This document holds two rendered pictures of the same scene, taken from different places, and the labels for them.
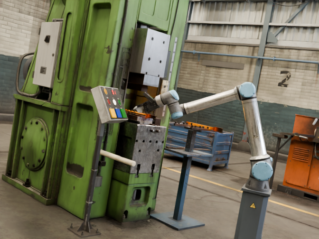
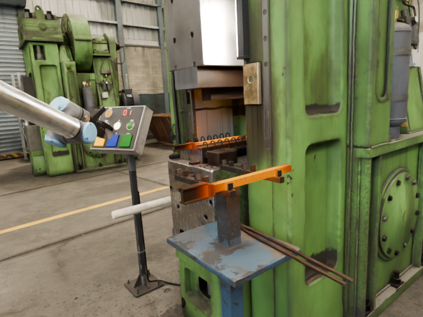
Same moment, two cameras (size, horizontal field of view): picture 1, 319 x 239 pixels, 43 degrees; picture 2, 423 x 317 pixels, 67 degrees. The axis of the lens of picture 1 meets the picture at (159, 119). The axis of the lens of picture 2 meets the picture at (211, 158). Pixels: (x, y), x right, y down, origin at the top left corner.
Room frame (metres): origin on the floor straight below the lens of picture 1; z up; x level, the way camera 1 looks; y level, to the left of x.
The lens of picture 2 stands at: (4.09, -1.40, 1.22)
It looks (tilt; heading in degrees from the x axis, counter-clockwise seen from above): 11 degrees down; 100
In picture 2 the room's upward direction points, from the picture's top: 3 degrees counter-clockwise
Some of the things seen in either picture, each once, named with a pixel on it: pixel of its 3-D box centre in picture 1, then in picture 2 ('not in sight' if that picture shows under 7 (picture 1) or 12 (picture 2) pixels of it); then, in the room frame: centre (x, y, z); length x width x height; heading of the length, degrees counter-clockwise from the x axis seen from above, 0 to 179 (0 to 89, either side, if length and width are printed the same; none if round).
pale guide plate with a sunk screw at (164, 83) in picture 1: (163, 88); (252, 83); (4.04, 0.01, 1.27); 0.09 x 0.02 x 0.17; 137
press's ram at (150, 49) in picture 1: (143, 53); (222, 26); (3.90, 0.25, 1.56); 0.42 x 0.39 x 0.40; 47
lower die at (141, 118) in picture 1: (129, 115); (222, 147); (3.87, 0.28, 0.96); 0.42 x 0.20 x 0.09; 47
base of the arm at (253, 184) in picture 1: (258, 182); not in sight; (3.21, -0.86, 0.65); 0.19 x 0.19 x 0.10
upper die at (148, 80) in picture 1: (136, 78); (219, 78); (3.87, 0.28, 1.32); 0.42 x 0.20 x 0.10; 47
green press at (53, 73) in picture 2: not in sight; (83, 93); (0.63, 4.47, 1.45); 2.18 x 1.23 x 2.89; 52
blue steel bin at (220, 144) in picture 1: (195, 144); not in sight; (7.80, -0.76, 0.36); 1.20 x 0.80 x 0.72; 57
